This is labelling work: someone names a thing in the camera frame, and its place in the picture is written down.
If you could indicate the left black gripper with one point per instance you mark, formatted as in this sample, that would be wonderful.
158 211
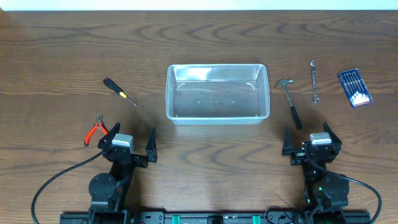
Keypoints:
150 154

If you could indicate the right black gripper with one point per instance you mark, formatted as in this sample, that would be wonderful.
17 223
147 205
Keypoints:
296 157

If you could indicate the steel claw hammer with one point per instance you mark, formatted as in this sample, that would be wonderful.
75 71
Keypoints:
284 82

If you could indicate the red handled cutting pliers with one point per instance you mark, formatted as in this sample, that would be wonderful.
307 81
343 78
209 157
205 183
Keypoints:
98 125

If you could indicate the silver combination wrench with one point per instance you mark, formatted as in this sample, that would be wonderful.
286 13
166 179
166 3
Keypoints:
314 82

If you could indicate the black yellow screwdriver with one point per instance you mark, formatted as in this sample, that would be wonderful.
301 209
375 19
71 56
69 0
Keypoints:
117 89

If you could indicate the blue precision screwdriver set case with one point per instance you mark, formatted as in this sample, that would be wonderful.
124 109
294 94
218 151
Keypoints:
355 88

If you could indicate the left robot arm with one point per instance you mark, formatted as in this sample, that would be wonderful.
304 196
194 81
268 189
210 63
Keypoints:
109 190

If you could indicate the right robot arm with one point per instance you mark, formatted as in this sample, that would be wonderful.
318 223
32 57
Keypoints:
323 190

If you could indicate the clear plastic container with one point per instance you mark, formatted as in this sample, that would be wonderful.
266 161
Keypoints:
217 94

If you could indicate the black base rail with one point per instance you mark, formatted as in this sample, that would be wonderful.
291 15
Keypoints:
269 217

